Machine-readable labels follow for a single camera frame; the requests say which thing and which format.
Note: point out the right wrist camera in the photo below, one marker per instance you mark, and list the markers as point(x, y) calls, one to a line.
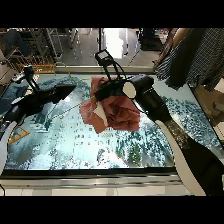
point(104, 56)

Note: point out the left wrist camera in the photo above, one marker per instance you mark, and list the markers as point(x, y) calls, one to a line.
point(28, 71)

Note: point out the dark dotted garment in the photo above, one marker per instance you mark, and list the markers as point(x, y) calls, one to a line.
point(210, 56)

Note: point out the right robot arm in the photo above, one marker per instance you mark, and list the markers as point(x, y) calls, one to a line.
point(154, 100)

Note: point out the red garment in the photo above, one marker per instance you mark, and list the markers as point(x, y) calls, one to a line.
point(116, 115)

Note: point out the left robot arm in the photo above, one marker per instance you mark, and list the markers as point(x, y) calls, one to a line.
point(20, 107)

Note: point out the black garment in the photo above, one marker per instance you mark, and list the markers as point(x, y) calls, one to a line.
point(185, 60)

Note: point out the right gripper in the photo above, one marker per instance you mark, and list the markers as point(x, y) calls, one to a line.
point(111, 90)

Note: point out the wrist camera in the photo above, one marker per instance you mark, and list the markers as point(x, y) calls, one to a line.
point(104, 56)
point(28, 71)

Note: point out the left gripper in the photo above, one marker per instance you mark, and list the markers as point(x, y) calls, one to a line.
point(58, 92)

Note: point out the silver frame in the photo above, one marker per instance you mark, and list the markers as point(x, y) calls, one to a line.
point(83, 185)

